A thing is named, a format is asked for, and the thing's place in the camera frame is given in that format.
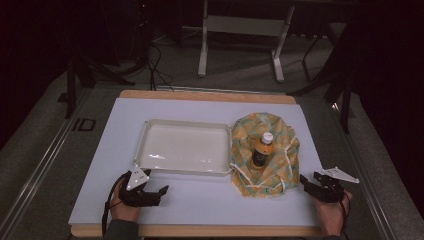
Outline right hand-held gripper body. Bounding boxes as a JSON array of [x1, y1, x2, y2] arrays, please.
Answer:
[[307, 166, 361, 204]]

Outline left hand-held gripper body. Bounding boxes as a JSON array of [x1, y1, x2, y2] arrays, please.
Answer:
[[118, 167, 162, 209]]

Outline yellow patterned cloth bag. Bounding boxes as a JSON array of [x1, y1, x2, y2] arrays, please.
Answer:
[[229, 111, 301, 199]]

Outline white plastic tray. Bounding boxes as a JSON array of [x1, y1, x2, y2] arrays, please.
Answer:
[[133, 118, 233, 177]]

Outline orange drink bottle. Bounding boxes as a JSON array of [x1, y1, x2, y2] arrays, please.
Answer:
[[251, 131, 275, 170]]

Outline person's left hand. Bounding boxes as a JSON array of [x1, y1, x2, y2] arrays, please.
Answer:
[[109, 178, 142, 223]]

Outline person's right hand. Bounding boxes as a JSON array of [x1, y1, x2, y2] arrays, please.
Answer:
[[312, 189, 353, 237]]

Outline white board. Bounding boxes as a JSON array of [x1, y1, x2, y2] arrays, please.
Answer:
[[67, 96, 324, 228]]

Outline wooden table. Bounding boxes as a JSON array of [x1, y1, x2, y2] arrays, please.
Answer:
[[69, 88, 324, 239]]

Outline black metal stand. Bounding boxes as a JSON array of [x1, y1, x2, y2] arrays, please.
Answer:
[[287, 31, 356, 135], [57, 54, 136, 120]]

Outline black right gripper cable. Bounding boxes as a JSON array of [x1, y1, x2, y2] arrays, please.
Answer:
[[337, 191, 352, 240]]

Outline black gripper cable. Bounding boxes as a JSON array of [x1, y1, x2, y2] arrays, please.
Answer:
[[101, 172, 129, 238], [337, 191, 352, 240]]

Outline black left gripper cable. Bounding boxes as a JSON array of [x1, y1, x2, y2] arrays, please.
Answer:
[[101, 172, 129, 238]]

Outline metal floor rail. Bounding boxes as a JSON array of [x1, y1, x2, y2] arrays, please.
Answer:
[[329, 102, 398, 240], [0, 87, 93, 240]]

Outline black floor cables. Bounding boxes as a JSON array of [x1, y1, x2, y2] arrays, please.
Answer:
[[145, 42, 175, 92]]

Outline white metal desk frame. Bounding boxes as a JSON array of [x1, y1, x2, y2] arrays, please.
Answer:
[[197, 0, 296, 84]]

